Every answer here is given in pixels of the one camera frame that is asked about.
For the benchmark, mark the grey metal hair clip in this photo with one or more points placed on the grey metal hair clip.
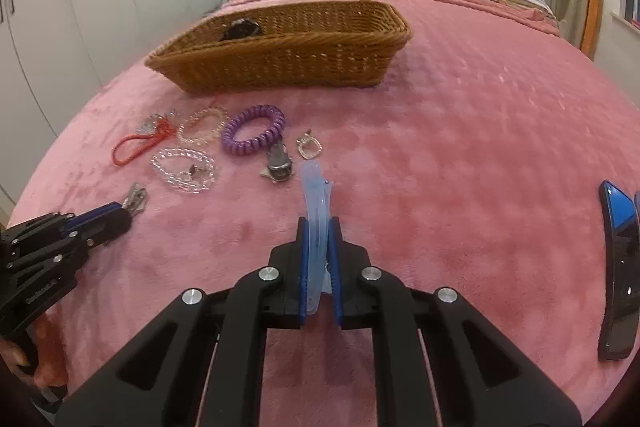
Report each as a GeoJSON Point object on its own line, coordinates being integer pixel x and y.
{"type": "Point", "coordinates": [279, 167]}

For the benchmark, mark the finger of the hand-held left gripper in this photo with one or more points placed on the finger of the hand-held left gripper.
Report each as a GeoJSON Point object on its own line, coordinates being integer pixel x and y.
{"type": "Point", "coordinates": [95, 213]}
{"type": "Point", "coordinates": [107, 227]}

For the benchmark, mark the person's left hand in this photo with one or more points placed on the person's left hand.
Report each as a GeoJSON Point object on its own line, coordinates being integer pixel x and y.
{"type": "Point", "coordinates": [51, 357]}

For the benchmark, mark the black wrist watch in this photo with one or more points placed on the black wrist watch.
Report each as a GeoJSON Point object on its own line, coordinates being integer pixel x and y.
{"type": "Point", "coordinates": [242, 29]}

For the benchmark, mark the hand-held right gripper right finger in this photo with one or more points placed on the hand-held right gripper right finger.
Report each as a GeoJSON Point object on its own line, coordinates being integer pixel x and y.
{"type": "Point", "coordinates": [336, 279]}

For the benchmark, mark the small silver clip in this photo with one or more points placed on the small silver clip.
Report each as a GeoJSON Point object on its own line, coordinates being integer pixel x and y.
{"type": "Point", "coordinates": [135, 197]}

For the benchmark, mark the pink fleece blanket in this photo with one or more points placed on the pink fleece blanket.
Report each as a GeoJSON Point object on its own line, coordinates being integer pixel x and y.
{"type": "Point", "coordinates": [475, 132]}

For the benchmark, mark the brown wicker basket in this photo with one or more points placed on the brown wicker basket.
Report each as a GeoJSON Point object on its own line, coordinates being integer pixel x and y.
{"type": "Point", "coordinates": [280, 62]}

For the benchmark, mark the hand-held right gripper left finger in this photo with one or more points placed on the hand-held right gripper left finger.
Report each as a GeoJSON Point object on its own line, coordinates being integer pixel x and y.
{"type": "Point", "coordinates": [302, 272]}

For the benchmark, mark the black smartphone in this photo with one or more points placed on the black smartphone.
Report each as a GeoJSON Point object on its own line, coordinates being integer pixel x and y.
{"type": "Point", "coordinates": [620, 257]}

